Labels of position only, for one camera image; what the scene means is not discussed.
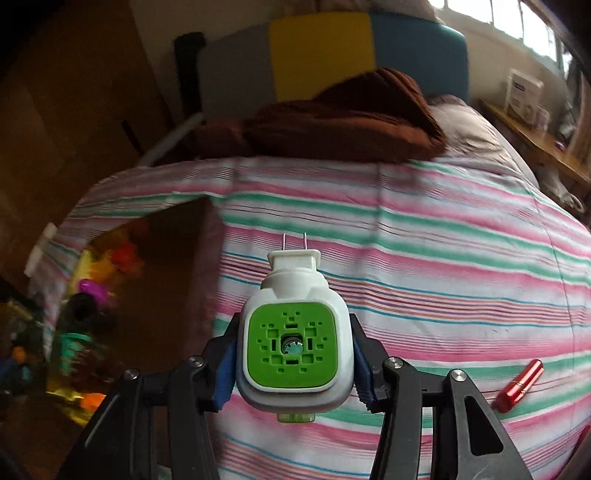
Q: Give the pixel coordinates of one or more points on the teal green toy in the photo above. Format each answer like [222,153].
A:
[69,353]

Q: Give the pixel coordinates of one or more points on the black post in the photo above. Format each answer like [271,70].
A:
[189,69]

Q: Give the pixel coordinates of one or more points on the grey yellow blue headboard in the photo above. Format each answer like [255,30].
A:
[318,50]

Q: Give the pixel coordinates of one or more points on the striped blanket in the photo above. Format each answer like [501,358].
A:
[415,277]

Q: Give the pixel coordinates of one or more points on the shiny gold tray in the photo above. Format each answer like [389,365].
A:
[175,277]

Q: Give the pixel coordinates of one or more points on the colourful floor clutter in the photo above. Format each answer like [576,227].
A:
[18,350]

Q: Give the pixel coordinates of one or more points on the small orange toy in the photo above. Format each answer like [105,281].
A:
[90,400]

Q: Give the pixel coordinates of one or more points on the white box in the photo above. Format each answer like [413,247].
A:
[524,94]

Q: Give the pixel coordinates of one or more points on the window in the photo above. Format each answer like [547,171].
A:
[498,23]

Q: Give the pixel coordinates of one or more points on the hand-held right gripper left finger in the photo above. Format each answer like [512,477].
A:
[225,374]

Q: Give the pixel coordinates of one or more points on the grey duvet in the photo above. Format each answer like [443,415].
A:
[475,134]

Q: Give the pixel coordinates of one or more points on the red lipstick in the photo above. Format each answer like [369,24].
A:
[517,385]

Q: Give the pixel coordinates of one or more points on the brown cloth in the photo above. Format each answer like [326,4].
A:
[346,124]

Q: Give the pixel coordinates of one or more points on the white bed rail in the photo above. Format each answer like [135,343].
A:
[171,138]

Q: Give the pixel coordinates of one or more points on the wooden side shelf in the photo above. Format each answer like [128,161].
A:
[554,152]

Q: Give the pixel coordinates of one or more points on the purple toy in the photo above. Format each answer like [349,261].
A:
[94,288]

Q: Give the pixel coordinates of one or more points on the wooden wardrobe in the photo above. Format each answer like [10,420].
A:
[55,115]

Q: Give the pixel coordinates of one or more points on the white green plug-in device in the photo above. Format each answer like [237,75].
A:
[295,346]

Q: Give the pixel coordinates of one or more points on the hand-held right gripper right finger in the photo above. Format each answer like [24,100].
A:
[362,374]

